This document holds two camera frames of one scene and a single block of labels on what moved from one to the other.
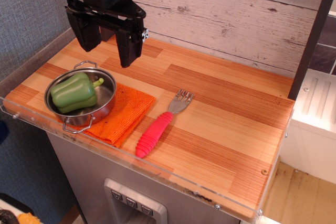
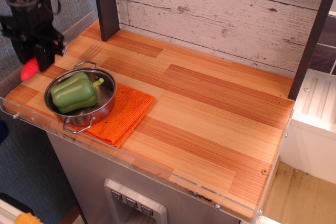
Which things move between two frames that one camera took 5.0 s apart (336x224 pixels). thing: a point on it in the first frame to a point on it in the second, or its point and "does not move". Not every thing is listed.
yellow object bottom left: (28, 218) does not move
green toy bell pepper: (74, 93) does not move
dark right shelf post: (314, 36) does not move
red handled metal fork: (176, 104) to (30, 68)
